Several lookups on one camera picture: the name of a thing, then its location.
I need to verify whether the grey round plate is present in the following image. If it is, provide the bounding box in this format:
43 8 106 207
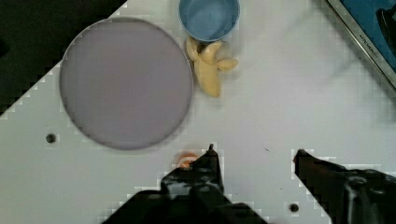
59 17 193 150

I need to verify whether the black toaster oven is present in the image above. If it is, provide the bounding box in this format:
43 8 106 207
323 0 396 89

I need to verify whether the blue cup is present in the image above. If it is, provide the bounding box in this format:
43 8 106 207
178 0 241 42

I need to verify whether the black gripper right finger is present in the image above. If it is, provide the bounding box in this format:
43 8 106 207
293 149 396 224

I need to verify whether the toy orange half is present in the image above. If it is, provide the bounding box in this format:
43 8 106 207
177 152 199 168

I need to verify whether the peeled toy banana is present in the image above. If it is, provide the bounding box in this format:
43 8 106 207
186 36 238 98

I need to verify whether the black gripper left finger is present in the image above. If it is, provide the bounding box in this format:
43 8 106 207
102 146 268 224

